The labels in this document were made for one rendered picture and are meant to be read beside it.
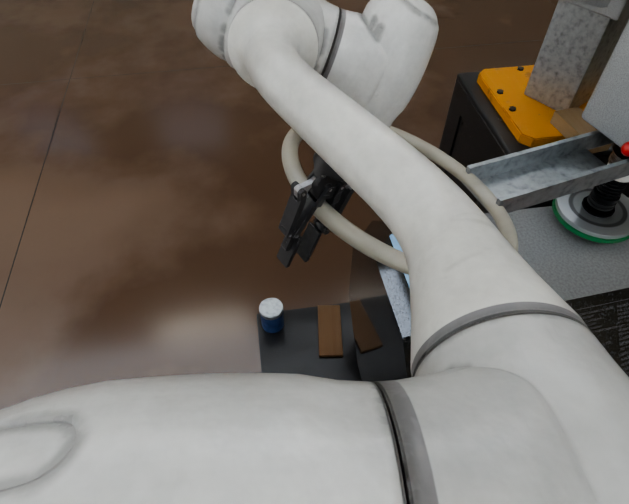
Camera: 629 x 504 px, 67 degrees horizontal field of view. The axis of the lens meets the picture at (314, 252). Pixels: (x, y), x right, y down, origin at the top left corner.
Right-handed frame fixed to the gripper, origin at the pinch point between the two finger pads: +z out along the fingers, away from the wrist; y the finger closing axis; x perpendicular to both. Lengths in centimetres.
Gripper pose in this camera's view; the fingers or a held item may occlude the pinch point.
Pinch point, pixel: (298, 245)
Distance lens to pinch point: 82.7
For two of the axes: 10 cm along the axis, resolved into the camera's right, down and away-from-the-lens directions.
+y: 7.2, -2.1, 6.6
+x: -5.9, -6.8, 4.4
